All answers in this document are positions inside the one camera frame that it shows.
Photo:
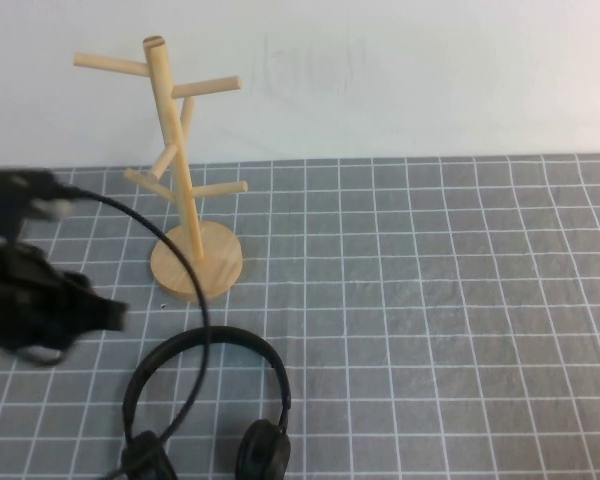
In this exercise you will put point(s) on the black over-ear headphones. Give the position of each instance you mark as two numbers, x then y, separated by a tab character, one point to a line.
260	345

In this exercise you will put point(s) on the grey white-grid tablecloth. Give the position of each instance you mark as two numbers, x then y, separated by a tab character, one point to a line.
405	325

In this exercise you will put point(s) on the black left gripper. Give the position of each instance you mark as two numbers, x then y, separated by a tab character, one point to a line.
35	305

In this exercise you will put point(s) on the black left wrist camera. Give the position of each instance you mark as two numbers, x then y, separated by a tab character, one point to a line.
15	200

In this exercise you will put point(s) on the wooden branched headphone stand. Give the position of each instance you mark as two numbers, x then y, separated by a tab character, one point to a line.
220	265

